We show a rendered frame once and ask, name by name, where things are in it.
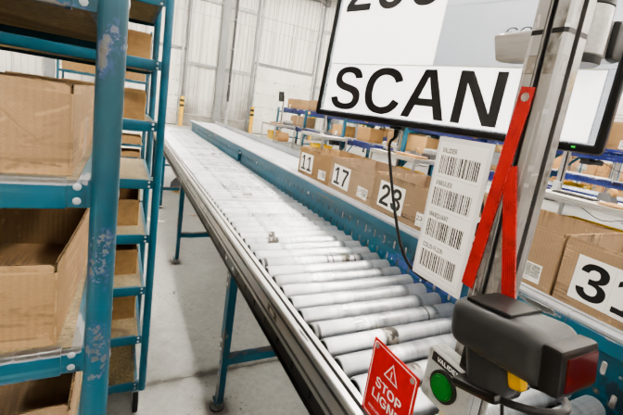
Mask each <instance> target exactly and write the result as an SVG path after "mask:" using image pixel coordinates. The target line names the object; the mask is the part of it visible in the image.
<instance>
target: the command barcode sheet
mask: <svg viewBox="0 0 623 415"><path fill-rule="evenodd" d="M495 146H496V145H493V144H486V143H480V142H475V141H468V140H463V139H456V138H451V137H445V136H440V139H439V147H438V152H437V156H436V160H435V165H434V169H433V174H432V178H431V183H430V187H429V192H428V196H427V201H426V209H425V213H424V217H423V222H422V227H421V231H420V235H419V240H418V245H417V248H416V253H415V258H414V263H413V271H414V272H416V273H417V274H419V275H420V276H422V277H423V278H425V279H427V280H428V281H430V282H431V283H433V284H434V285H436V286H437V287H439V288H440V289H442V290H443V291H445V292H446V293H448V294H450V295H451V296H453V297H455V298H456V299H459V298H460V294H461V290H462V286H463V283H462V279H463V275H464V270H465V267H466V263H467V260H468V258H469V255H470V252H471V247H472V244H473V240H474V236H475V232H476V227H477V221H478V217H479V213H480V209H481V205H482V201H483V197H484V194H485V190H486V185H487V181H488V177H489V174H490V166H491V165H495V166H497V164H498V161H499V158H500V155H501V153H497V152H494V151H495Z"/></svg>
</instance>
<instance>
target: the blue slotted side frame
mask: <svg viewBox="0 0 623 415"><path fill-rule="evenodd" d="M190 123H192V132H194V133H195V134H197V135H199V136H200V137H202V138H203V139H205V140H206V141H208V142H209V143H210V144H212V145H214V146H216V147H217V148H218V149H220V150H221V151H223V152H224V153H225V154H227V155H228V156H230V157H231V158H233V159H235V161H237V157H238V154H237V153H238V150H240V151H242V152H241V160H240V163H241V164H242V165H244V167H247V168H248V169H249V170H251V171H253V172H255V171H256V172H255V173H256V174H258V175H259V176H261V177H262V178H263V179H264V180H265V181H267V182H270V183H271V184H273V185H274V187H277V189H280V190H281V192H285V194H286V195H289V197H293V199H294V200H297V201H298V203H301V204H302V205H303V206H304V207H307V208H308V209H310V210H312V212H313V213H316V214H318V216H319V217H320V218H324V221H329V222H330V221H331V222H330V223H331V225H332V226H337V229H338V230H339V231H343V232H344V233H345V234H346V235H350V236H351V237H352V240H353V241H359V236H361V237H360V241H359V242H360V243H361V246H367V242H368V240H369V244H368V246H367V247H368V248H369V250H370V251H371V253H377V254H378V256H379V257H380V259H386V260H387V261H388V262H389V264H390V267H398V268H399V269H400V271H401V275H402V274H409V275H411V276H412V278H413V283H422V284H424V285H425V287H426V291H427V292H428V293H433V292H435V293H438V294H439V296H440V297H441V304H442V303H453V304H455V302H456V301H457V300H458V299H456V298H455V297H453V296H451V298H450V300H448V295H449V294H448V293H446V292H445V291H443V290H442V289H440V288H439V287H437V286H436V288H435V291H434V290H433V286H434V284H433V283H428V282H427V281H424V280H422V281H421V282H420V278H419V277H418V276H417V275H415V274H414V273H413V272H412V271H411V269H410V270H409V273H408V272H407V271H408V265H407V264H406V262H405V260H404V258H403V256H402V253H401V250H400V245H399V241H398V236H397V232H396V227H394V226H392V225H390V224H388V223H386V222H384V221H382V220H380V219H378V218H377V217H375V216H373V215H371V214H369V213H367V212H365V211H363V210H361V209H359V208H357V207H355V206H353V205H352V204H350V203H348V202H346V201H344V200H342V199H340V198H338V197H336V196H334V195H331V194H330V193H328V192H326V191H325V190H323V189H321V188H319V187H317V186H315V185H313V184H311V183H309V182H307V181H305V180H303V179H301V178H300V177H298V176H296V175H294V174H292V173H290V172H288V171H286V170H284V169H282V168H280V167H278V166H276V165H274V164H273V163H271V162H269V161H267V160H265V159H264V158H262V157H259V156H257V155H255V154H253V153H251V152H249V151H247V150H246V149H244V148H242V147H241V146H239V145H236V144H234V143H232V142H230V141H228V140H226V139H224V138H222V137H221V136H219V135H218V134H216V133H214V132H211V131H209V130H207V129H205V128H203V127H201V126H199V125H197V124H196V123H194V122H193V121H191V120H190ZM228 145H229V147H228ZM252 161H253V162H252ZM256 162H258V163H257V164H256ZM272 172H273V173H272ZM263 174H264V175H263ZM266 176H267V178H266ZM278 177H279V179H278ZM282 178H283V180H282ZM269 180H270V181H269ZM275 184H276V185H275ZM279 184H280V186H279ZM289 184H290V185H289ZM286 189H287V190H286ZM298 189H299V190H298ZM302 191H303V193H302ZM308 192H310V195H308V194H307V193H308ZM290 193H291V194H290ZM307 195H308V196H307ZM312 195H313V197H312ZM318 197H319V199H318ZM303 201H304V204H303ZM317 201H318V202H317ZM329 205H330V209H329ZM308 206H309V207H308ZM313 207H314V209H313ZM319 209H320V212H319ZM336 209H337V212H336ZM342 213H343V218H342ZM324 214H325V216H324ZM346 216H347V217H346ZM331 217H332V219H331ZM358 221H359V222H358ZM337 222H338V223H337ZM357 222H358V226H357ZM340 225H341V226H340ZM344 225H345V230H344ZM366 225H367V227H366V231H365V226H366ZM351 230H352V234H351ZM370 230H371V231H370ZM374 233H375V236H374ZM355 234H356V236H355ZM379 235H380V236H379ZM384 236H386V238H385V242H383V240H384ZM400 238H401V242H402V246H403V249H404V253H405V248H407V252H406V257H407V258H408V261H409V262H410V264H411V265H412V266H413V263H414V258H415V253H416V248H417V245H418V240H419V239H417V238H415V237H413V236H411V235H409V234H408V233H405V232H403V231H401V230H400ZM394 242H396V244H395V248H394V247H393V246H394ZM377 246H378V248H377V252H376V247H377ZM381 252H382V253H381ZM387 252H388V257H387V258H386V254H387ZM397 259H398V260H399V261H398V266H396V263H397ZM402 265H403V267H402ZM441 290H442V292H441ZM468 290H469V287H468V286H467V285H465V284H464V283H463V286H462V290H461V294H460V298H462V297H465V296H467V294H468ZM460 298H459V299H460ZM516 300H519V301H522V302H524V303H527V304H529V305H531V306H533V307H536V308H540V309H542V313H541V314H543V315H546V316H548V317H551V318H553V319H556V320H558V321H561V322H563V323H565V324H567V325H568V326H570V327H572V329H573V330H574V331H575V332H576V333H577V334H581V335H584V336H586V337H589V338H590V339H592V340H594V341H595V342H597V344H598V351H599V358H598V365H597V372H596V379H595V383H594V384H593V385H592V386H591V387H590V388H587V389H585V390H582V391H580V392H577V393H575V394H573V395H572V396H571V397H570V398H569V399H568V400H569V401H570V400H573V399H575V398H578V397H580V396H585V395H588V396H593V397H595V398H597V399H598V400H599V401H600V402H601V403H602V404H603V406H604V409H605V415H623V380H621V379H620V378H619V376H621V377H622V378H623V345H621V344H619V343H617V342H615V341H613V340H611V339H609V338H607V337H605V336H603V335H601V334H600V333H597V332H595V331H594V330H592V329H590V328H588V327H586V326H584V325H582V324H580V323H578V322H577V321H574V320H572V319H570V318H568V317H567V316H565V315H563V314H561V313H559V312H557V311H555V310H554V309H552V308H549V307H547V306H545V305H543V304H542V303H540V302H538V301H536V300H534V299H533V298H531V297H529V296H526V295H524V294H522V293H520V292H518V295H517V299H516ZM603 361H605V362H606V363H607V368H606V371H605V374H602V373H600V369H601V365H602V362H603ZM594 389H596V390H597V391H598V392H595V390H594ZM612 395H614V396H616V397H617V402H616V405H615V408H614V409H613V408H611V407H610V406H609V402H610V399H611V396H612Z"/></svg>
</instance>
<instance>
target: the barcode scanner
mask: <svg viewBox="0 0 623 415"><path fill-rule="evenodd" d="M541 313H542V309H540V308H536V307H533V306H531V305H529V304H527V303H524V302H522V301H519V300H516V299H514V298H511V297H510V296H506V295H503V294H501V293H491V294H483V295H476V296H465V297H462V298H460V299H458V300H457V301H456V302H455V304H454V307H453V312H452V320H451V332H452V335H453V337H454V338H455V339H456V340H457V341H458V342H459V343H460V344H462V345H463V346H466V369H467V372H464V373H460V374H456V375H453V376H452V378H451V382H452V384H453V385H454V386H456V387H458V388H460V389H462V390H464V391H465V392H467V393H469V394H471V395H473V396H476V397H478V398H480V399H482V400H484V401H486V402H488V403H490V404H492V405H499V404H500V401H501V397H502V396H503V397H506V398H509V399H511V400H512V399H515V398H518V397H520V395H521V392H524V391H526V390H527V389H528V384H532V385H535V386H538V387H539V389H540V390H541V391H542V392H543V393H544V394H546V395H548V396H550V397H553V398H556V399H561V398H564V397H566V396H570V395H573V394H575V393H577V392H580V391H582V390H585V389H587V388H590V387H591V386H592V385H593V384H594V383H595V379H596V372H597V365H598V358H599V351H598V344H597V342H595V341H594V340H592V339H590V338H589V337H586V336H584V335H581V334H577V333H576V332H575V331H574V330H573V329H572V327H570V326H568V325H567V324H565V323H563V322H561V321H558V320H556V319H553V318H551V317H548V316H546V315H543V314H541Z"/></svg>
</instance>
